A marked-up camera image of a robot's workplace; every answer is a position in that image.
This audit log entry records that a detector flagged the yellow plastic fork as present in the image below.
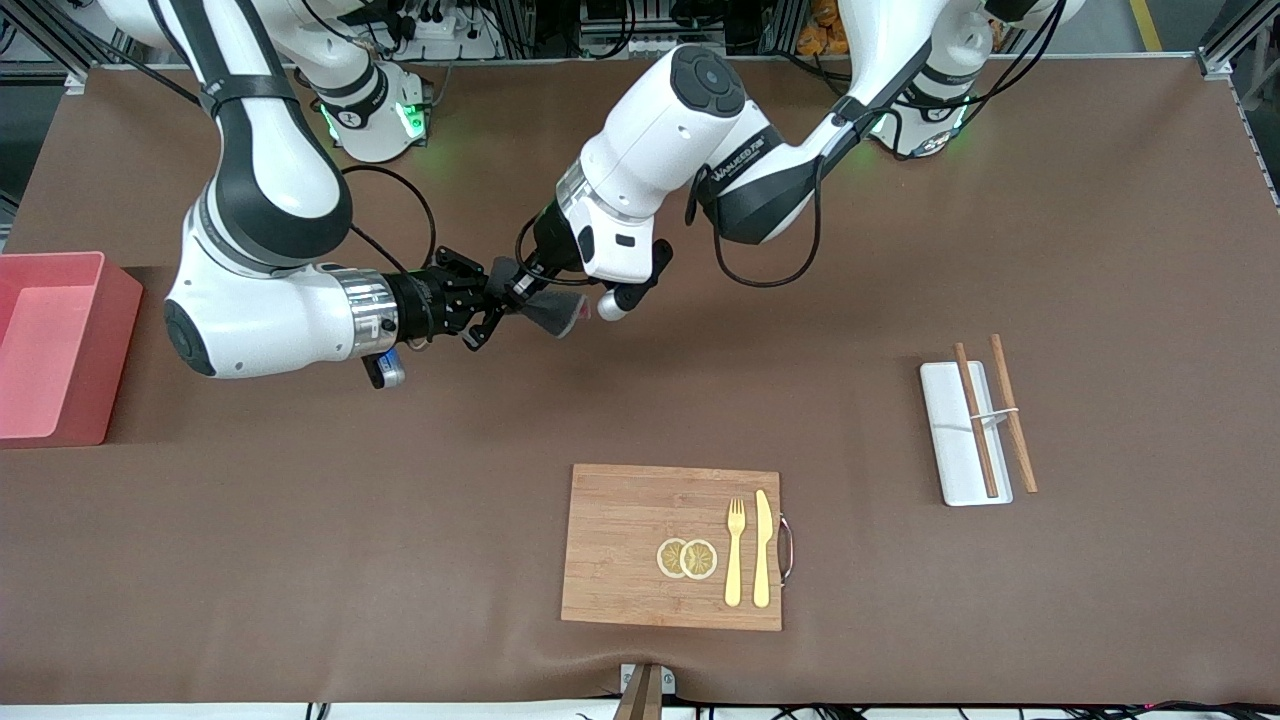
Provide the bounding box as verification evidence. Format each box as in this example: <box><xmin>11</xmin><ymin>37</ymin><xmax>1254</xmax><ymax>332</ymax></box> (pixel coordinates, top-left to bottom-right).
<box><xmin>724</xmin><ymin>498</ymin><xmax>747</xmax><ymax>608</ymax></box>

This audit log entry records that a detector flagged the brown table cover mat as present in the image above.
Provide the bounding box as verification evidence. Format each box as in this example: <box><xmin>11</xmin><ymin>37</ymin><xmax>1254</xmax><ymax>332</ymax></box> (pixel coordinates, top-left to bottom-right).
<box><xmin>0</xmin><ymin>55</ymin><xmax>1280</xmax><ymax>707</ymax></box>

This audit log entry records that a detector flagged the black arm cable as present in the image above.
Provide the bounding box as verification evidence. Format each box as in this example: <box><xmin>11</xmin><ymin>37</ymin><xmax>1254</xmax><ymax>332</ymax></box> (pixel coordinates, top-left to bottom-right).
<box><xmin>340</xmin><ymin>164</ymin><xmax>439</xmax><ymax>277</ymax></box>
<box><xmin>685</xmin><ymin>0</ymin><xmax>1066</xmax><ymax>289</ymax></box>

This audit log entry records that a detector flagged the grey metal table bracket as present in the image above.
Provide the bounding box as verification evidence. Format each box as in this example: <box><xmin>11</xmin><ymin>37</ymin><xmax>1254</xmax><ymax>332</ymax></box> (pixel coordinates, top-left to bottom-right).
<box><xmin>619</xmin><ymin>663</ymin><xmax>677</xmax><ymax>697</ymax></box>

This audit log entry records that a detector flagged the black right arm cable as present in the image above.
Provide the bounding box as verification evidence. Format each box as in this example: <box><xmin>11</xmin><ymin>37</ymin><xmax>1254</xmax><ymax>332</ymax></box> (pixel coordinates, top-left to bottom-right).
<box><xmin>340</xmin><ymin>164</ymin><xmax>439</xmax><ymax>277</ymax></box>

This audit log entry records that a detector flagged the pink plastic bin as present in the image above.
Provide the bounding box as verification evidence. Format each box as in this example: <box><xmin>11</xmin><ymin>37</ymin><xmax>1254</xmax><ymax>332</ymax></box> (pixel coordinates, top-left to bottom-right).
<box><xmin>0</xmin><ymin>251</ymin><xmax>144</xmax><ymax>448</ymax></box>

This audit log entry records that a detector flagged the orange snack bag pile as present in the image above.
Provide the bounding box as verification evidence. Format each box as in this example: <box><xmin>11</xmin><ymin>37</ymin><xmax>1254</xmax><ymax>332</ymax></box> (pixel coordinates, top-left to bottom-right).
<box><xmin>797</xmin><ymin>0</ymin><xmax>851</xmax><ymax>57</ymax></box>

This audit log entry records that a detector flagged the dark grey cloth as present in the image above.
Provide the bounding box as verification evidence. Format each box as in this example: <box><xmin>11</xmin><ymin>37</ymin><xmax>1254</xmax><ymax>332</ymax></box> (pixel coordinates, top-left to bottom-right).
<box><xmin>488</xmin><ymin>257</ymin><xmax>593</xmax><ymax>340</ymax></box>

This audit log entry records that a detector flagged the brown wooden strut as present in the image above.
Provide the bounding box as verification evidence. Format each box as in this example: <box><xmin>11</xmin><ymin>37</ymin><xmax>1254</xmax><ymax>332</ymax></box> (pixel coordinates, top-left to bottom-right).
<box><xmin>612</xmin><ymin>665</ymin><xmax>663</xmax><ymax>720</ymax></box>

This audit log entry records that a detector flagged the bamboo cutting board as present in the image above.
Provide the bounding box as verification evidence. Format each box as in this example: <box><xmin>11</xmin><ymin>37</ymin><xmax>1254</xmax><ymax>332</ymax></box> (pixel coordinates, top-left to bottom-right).
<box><xmin>560</xmin><ymin>463</ymin><xmax>796</xmax><ymax>633</ymax></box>

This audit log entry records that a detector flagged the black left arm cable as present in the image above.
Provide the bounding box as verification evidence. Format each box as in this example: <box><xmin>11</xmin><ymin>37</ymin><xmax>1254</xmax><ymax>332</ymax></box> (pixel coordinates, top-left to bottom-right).
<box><xmin>685</xmin><ymin>0</ymin><xmax>1066</xmax><ymax>289</ymax></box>

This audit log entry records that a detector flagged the yellow plastic knife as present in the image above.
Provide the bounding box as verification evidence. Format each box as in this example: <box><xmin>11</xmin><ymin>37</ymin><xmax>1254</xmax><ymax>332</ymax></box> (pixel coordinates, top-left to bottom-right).
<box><xmin>752</xmin><ymin>489</ymin><xmax>774</xmax><ymax>609</ymax></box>

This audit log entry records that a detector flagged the white power strip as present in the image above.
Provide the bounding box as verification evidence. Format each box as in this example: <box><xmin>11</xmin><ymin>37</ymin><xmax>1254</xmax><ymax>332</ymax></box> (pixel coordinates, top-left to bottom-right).
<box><xmin>385</xmin><ymin>5</ymin><xmax>501</xmax><ymax>59</ymax></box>

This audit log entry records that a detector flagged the white rectangular tray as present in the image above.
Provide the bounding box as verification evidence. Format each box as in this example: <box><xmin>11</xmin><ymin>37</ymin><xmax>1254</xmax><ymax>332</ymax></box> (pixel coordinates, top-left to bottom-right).
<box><xmin>920</xmin><ymin>361</ymin><xmax>1014</xmax><ymax>507</ymax></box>

